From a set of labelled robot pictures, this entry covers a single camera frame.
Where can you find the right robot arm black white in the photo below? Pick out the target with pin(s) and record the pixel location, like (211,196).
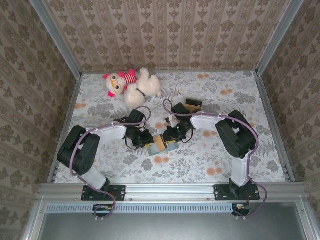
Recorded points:
(232,140)

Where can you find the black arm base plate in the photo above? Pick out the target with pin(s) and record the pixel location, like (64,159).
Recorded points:
(221,192)
(117,192)

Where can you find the green card holder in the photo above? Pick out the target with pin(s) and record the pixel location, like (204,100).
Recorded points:
(152,151)

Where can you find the aluminium frame post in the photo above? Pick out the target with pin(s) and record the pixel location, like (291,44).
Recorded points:
(278,37)
(56,37)

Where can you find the tan credit card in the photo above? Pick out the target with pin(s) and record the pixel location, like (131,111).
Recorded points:
(160,145)

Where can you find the orange card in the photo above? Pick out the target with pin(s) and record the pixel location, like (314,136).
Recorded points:
(195,108)

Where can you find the pink white plush doll glasses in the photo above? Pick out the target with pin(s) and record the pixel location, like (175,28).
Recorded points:
(115,83)

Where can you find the aluminium side rail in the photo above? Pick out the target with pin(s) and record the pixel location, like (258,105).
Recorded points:
(266,105)
(70,105)

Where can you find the grey metal panel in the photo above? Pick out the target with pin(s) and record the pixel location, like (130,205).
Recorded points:
(170,227)

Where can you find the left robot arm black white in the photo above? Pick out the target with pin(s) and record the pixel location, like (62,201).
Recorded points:
(75,152)

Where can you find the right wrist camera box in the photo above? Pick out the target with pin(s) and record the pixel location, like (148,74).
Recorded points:
(172,121)

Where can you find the white teddy bear plush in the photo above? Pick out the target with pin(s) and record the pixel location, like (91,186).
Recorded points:
(145,86)

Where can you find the clear plastic card box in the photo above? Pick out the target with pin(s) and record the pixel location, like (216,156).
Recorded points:
(201,108)

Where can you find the dark card gold print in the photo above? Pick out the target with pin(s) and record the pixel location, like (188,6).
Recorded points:
(193,102)

